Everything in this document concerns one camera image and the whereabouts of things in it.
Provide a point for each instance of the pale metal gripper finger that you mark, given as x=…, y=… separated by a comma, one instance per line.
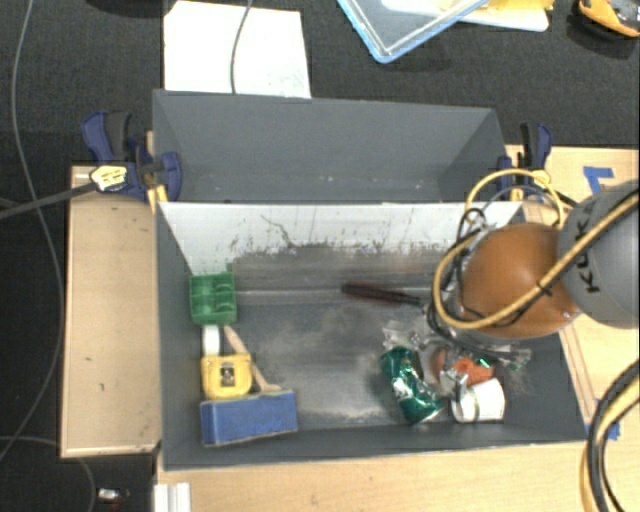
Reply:
x=456, y=385

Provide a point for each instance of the orange toy piece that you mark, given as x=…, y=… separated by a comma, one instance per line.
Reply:
x=477, y=371

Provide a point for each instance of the white cup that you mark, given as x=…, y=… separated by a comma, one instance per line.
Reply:
x=487, y=400

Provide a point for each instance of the crushed green can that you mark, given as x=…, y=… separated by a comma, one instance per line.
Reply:
x=410, y=387

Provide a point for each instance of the dark red-brown pen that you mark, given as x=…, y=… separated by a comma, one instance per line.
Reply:
x=375, y=293

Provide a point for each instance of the grey metal bin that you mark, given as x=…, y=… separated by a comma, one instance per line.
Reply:
x=330, y=340

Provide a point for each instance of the pale wooden stick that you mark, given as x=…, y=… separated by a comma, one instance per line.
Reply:
x=260, y=377

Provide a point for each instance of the blue sponge block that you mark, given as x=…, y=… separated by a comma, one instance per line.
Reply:
x=247, y=417

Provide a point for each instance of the yellow tape measure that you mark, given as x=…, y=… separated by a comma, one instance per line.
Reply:
x=225, y=375

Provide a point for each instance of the white plastic piece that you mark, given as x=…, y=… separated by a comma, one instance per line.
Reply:
x=211, y=340

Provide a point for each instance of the green plastic toy block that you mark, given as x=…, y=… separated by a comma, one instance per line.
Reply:
x=212, y=299

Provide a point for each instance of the pale wood board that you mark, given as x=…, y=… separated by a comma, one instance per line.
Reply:
x=110, y=325

